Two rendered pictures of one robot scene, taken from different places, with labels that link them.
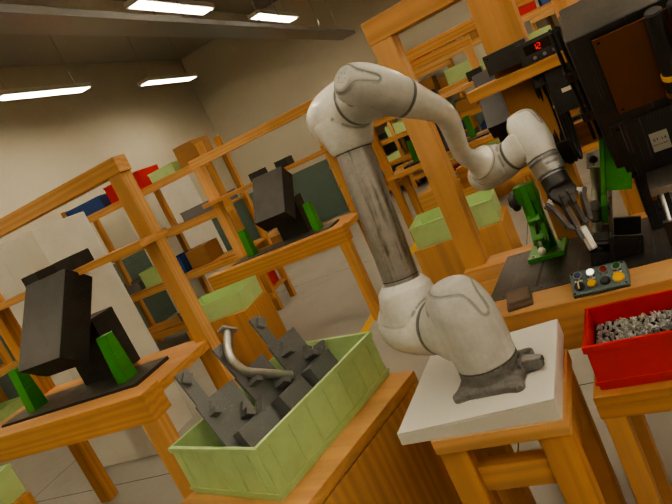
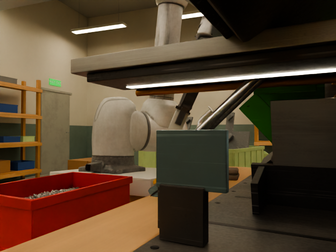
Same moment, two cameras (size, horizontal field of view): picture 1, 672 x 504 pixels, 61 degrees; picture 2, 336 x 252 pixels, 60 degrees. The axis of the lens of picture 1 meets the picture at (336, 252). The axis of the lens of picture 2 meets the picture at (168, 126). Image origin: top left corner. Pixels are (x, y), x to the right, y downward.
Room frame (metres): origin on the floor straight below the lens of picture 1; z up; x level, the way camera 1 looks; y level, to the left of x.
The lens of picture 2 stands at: (1.46, -1.32, 1.04)
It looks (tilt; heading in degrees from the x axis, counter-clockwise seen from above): 1 degrees up; 86
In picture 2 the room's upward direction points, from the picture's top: straight up
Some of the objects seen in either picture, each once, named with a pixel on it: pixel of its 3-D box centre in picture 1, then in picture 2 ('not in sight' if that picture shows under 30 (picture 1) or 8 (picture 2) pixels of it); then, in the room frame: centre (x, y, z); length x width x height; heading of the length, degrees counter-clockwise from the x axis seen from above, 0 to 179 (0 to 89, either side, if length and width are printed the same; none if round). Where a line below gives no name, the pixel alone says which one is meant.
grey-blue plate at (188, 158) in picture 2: not in sight; (190, 185); (1.51, -0.96, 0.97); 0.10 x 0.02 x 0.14; 149
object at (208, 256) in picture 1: (173, 252); not in sight; (7.52, 1.92, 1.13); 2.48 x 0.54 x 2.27; 65
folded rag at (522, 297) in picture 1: (518, 298); (221, 173); (1.68, -0.45, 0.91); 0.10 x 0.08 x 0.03; 159
